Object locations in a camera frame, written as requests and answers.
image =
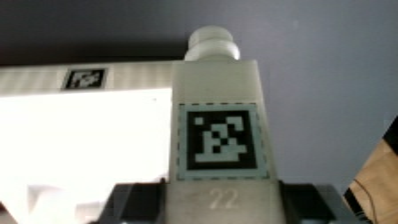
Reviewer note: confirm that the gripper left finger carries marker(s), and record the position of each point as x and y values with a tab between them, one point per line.
135	204

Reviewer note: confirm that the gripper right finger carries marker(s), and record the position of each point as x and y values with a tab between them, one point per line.
313	204

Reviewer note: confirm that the white table leg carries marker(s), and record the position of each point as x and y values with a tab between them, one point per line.
222	188

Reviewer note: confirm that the white square tabletop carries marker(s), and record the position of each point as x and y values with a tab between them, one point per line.
83	136

